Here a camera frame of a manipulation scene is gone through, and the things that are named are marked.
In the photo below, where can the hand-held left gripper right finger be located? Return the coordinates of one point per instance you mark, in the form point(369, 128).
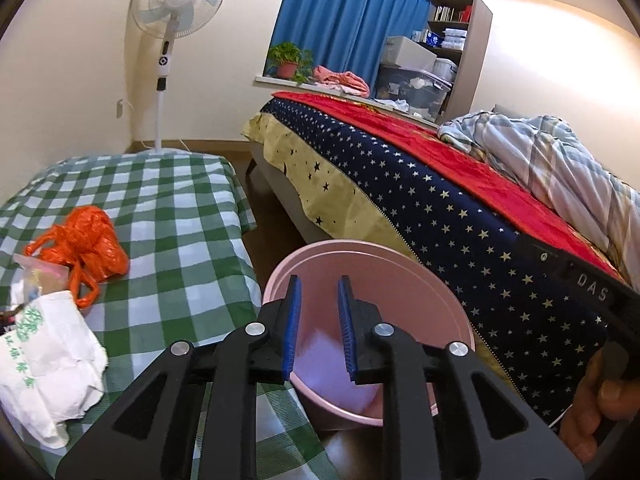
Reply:
point(345, 330)

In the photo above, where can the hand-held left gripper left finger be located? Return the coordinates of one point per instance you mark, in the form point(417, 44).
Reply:
point(293, 330)

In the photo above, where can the pink plastic basin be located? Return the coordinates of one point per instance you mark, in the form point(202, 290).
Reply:
point(400, 280)

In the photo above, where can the orange plastic bag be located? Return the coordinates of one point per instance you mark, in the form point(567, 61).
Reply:
point(90, 245)

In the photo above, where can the person's right hand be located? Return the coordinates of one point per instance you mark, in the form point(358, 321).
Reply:
point(585, 410)

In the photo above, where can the striped blue white duvet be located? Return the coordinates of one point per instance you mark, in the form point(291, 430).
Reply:
point(540, 150)

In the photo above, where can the navy star bed sheet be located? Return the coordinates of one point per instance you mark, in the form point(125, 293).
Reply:
point(450, 220)

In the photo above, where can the green white checked tablecloth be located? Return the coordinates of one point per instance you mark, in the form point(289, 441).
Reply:
point(175, 220)

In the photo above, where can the red blanket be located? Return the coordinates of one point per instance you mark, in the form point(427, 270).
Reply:
point(450, 145)

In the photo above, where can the white cloth on sill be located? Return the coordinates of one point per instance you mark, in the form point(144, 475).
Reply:
point(400, 106)

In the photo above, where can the white plastic bag green print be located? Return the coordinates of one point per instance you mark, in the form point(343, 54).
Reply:
point(50, 360)

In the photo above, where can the large clear storage box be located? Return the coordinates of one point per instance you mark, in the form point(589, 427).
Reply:
point(410, 90)

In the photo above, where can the white window sill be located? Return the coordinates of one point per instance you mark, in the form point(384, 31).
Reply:
point(280, 81)

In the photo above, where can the pink folded cloth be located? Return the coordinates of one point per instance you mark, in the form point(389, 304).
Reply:
point(345, 80)

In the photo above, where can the wooden bookshelf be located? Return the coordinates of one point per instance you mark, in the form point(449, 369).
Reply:
point(477, 60)

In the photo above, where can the small clear lidded container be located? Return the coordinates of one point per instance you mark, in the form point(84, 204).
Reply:
point(445, 70)

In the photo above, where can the potted green plant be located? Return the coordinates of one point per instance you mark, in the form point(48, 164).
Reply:
point(287, 69)

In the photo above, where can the small clear plastic packet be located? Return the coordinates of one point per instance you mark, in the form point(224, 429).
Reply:
point(37, 272)

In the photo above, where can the stack of white folded cloths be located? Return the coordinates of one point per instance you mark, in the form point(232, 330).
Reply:
point(455, 39)

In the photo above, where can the white cardboard box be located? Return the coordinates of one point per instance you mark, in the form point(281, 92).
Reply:
point(407, 52)

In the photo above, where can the blue white packet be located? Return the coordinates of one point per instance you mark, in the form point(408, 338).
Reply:
point(433, 37)

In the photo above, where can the row of books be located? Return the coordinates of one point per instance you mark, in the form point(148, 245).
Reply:
point(447, 13)

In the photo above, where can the blue curtain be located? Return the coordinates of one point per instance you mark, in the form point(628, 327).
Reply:
point(340, 10)

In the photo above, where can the grey bed frame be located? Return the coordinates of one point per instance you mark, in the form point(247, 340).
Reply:
point(285, 195)

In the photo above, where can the low wall socket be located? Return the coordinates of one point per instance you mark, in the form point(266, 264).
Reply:
point(120, 109)

